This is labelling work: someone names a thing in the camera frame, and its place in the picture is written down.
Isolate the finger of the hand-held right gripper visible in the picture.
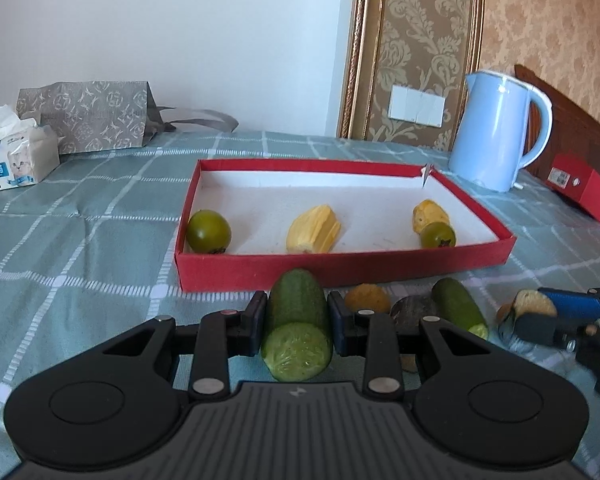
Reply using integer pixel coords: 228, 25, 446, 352
514, 312, 588, 347
537, 286, 600, 319

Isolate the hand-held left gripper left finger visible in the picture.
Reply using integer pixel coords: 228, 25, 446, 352
100, 290, 270, 402

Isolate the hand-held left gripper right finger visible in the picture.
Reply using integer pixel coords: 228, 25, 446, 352
327, 291, 483, 402

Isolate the cut eggplant piece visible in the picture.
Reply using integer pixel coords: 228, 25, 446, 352
496, 290, 558, 327

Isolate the cucumber piece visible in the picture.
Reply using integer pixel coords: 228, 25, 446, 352
431, 277, 489, 341
260, 269, 334, 382

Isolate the red shallow cardboard tray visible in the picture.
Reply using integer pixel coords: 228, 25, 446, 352
175, 158, 517, 293

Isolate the dark eggplant piece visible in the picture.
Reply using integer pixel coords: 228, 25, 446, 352
390, 295, 440, 333

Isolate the yellow jackfruit piece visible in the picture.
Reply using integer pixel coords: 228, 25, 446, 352
412, 199, 451, 235
286, 204, 342, 255

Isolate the green tomato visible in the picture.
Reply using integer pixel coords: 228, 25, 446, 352
420, 222, 457, 249
186, 210, 232, 254

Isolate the red box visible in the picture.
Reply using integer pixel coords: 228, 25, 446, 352
547, 154, 600, 238

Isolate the wooden headboard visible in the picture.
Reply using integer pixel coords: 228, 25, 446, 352
514, 64, 600, 188

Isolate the green checked tablecloth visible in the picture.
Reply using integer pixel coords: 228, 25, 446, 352
0, 130, 600, 480

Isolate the light blue electric kettle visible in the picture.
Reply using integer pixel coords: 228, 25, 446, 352
448, 71, 553, 193

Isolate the grey patterned gift bag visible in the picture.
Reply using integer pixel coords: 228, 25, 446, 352
17, 80, 238, 156

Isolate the tissue pack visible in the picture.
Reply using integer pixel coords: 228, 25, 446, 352
0, 105, 61, 195

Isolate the white wall switch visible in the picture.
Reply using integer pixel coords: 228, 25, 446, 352
388, 85, 447, 127

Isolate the gold wall frame moulding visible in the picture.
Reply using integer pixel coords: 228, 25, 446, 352
337, 0, 486, 152

